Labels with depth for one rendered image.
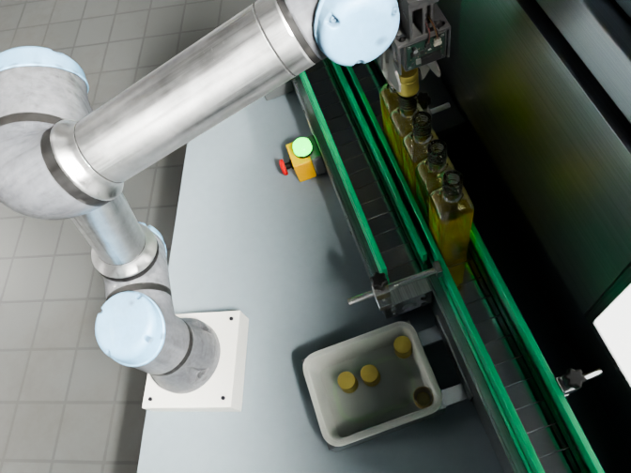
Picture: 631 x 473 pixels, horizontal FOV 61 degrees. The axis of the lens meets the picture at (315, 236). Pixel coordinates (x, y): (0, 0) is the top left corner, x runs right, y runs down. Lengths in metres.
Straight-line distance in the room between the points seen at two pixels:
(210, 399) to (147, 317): 0.25
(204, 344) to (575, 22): 0.81
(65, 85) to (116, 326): 0.43
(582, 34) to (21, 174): 0.60
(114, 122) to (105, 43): 2.58
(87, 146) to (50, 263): 1.95
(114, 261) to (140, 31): 2.22
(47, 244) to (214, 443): 1.60
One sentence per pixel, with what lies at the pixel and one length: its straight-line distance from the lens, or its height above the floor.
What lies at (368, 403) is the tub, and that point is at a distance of 1.07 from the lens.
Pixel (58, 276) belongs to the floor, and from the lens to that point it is 2.46.
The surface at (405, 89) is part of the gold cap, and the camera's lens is 0.86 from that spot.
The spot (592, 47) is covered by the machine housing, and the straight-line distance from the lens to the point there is 0.66.
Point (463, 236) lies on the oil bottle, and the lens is 0.93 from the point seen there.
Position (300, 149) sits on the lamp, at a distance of 1.22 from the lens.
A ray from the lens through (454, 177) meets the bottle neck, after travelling 0.82.
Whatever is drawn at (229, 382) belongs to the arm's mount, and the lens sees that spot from 1.10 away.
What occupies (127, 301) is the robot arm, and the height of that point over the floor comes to 1.04.
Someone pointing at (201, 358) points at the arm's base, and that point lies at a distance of 1.07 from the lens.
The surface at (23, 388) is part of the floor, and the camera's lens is 2.38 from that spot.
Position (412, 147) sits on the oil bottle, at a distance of 0.89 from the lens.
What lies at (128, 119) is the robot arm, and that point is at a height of 1.46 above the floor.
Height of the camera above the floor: 1.83
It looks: 63 degrees down
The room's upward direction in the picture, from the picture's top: 24 degrees counter-clockwise
